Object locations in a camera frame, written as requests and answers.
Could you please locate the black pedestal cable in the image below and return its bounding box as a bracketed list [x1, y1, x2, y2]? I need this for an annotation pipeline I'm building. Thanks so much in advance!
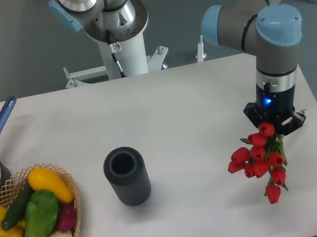
[104, 27, 127, 80]

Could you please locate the dark grey ribbed vase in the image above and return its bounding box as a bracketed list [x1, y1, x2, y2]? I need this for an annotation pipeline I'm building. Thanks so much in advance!
[103, 146, 151, 206]

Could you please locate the yellow squash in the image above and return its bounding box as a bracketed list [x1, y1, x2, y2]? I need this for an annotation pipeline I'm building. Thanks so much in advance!
[28, 167, 74, 203]

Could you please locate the red tulip bouquet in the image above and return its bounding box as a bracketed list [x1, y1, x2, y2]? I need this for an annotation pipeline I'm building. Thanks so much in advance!
[220, 108, 317, 211]

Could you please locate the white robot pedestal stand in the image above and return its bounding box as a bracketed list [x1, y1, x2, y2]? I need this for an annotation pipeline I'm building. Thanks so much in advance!
[53, 0, 211, 89]

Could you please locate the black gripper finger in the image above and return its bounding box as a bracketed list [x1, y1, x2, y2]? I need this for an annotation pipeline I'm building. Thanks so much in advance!
[276, 110, 306, 136]
[243, 102, 263, 128]

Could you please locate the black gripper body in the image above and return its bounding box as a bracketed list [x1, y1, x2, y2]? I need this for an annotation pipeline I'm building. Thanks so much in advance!
[254, 83, 295, 126]

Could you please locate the woven wicker basket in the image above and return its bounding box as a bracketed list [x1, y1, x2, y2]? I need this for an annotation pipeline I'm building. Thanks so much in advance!
[0, 164, 81, 237]

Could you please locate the green cucumber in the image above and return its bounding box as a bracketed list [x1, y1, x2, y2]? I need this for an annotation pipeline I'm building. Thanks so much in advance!
[1, 185, 34, 230]

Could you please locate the green bok choy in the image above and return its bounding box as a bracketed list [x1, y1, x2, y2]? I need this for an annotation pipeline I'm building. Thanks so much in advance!
[24, 189, 60, 237]

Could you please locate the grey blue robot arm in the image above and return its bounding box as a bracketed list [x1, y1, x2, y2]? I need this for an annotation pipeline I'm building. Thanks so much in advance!
[48, 0, 305, 136]

